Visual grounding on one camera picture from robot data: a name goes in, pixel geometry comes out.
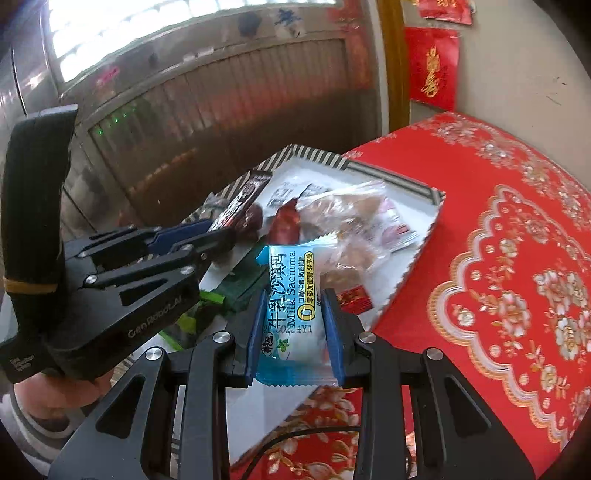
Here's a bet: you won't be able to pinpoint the bag of red dates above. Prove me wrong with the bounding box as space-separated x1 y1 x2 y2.
235 203 263 242

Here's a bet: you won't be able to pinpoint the blue sachima snack packet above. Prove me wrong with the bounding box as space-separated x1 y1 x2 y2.
256 241 336 387

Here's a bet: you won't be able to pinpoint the dark coffee stick packet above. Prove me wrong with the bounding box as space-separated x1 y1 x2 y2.
209 170 273 231

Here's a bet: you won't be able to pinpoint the red gold snack packet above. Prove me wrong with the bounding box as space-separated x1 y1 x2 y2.
267 198 301 245

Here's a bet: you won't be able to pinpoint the white barcode snack packet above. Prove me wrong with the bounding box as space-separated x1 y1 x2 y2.
264 182 329 215

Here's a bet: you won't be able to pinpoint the white pink snack packet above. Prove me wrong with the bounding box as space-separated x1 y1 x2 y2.
373 197 419 252

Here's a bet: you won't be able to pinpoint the clear bag of nuts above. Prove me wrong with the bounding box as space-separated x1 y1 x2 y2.
297 180 390 285

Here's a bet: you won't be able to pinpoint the black green snack packet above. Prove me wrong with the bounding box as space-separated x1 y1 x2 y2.
159 291 225 351

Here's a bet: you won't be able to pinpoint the dark green snack packet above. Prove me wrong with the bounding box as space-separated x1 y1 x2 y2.
213 248 270 314

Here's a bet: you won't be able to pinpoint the brown nut bar packet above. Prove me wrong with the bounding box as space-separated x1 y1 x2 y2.
321 269 373 315

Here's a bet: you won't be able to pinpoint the left human hand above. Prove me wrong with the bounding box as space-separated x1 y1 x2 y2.
13 370 114 420

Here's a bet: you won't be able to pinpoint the red floral tablecloth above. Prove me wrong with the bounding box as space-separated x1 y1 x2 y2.
230 110 591 480

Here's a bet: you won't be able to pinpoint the striped white gift box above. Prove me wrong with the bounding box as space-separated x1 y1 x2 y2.
110 143 447 464

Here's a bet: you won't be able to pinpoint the glass block window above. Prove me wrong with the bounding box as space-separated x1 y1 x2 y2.
45 0 346 84

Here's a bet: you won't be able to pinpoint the blue paper cutout sticker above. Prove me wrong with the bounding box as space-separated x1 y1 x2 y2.
271 7 307 40

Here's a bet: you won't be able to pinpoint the lower red wall poster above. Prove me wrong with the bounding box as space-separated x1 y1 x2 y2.
405 27 460 111

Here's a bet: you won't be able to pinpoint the red wall poster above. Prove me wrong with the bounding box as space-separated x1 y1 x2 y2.
405 27 460 111
414 0 473 25

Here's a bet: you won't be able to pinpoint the upper red wall poster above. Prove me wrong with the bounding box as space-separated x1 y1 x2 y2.
414 0 473 25

